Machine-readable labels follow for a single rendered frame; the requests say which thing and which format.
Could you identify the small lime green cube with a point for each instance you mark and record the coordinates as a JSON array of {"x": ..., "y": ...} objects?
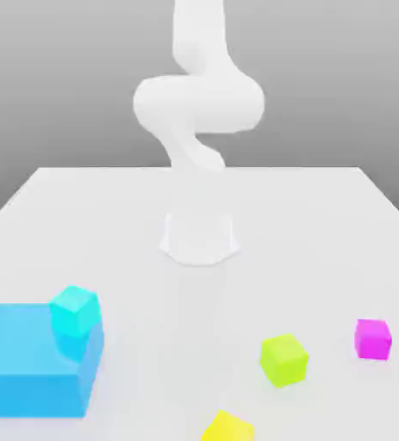
[{"x": 283, "y": 360}]

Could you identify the small cyan cube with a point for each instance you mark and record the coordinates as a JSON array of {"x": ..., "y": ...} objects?
[{"x": 75, "y": 311}]

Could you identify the large blue box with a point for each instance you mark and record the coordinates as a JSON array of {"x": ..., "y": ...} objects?
[{"x": 19, "y": 358}]

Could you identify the small magenta cube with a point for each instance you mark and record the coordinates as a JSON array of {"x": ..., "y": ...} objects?
[{"x": 372, "y": 339}]

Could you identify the small yellow cube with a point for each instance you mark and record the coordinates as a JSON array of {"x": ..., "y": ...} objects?
[{"x": 227, "y": 427}]

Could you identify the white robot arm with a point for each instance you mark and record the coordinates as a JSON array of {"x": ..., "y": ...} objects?
[{"x": 199, "y": 103}]

